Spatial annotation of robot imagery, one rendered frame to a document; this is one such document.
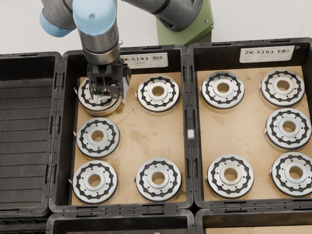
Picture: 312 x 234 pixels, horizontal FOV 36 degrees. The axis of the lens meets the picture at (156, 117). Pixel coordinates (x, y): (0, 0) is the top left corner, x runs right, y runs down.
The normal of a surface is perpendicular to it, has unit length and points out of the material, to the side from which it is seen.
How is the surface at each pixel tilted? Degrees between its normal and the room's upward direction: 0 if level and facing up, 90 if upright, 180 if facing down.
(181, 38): 46
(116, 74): 4
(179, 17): 69
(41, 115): 0
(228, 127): 0
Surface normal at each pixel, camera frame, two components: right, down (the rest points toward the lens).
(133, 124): -0.08, -0.44
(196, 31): -0.77, -0.23
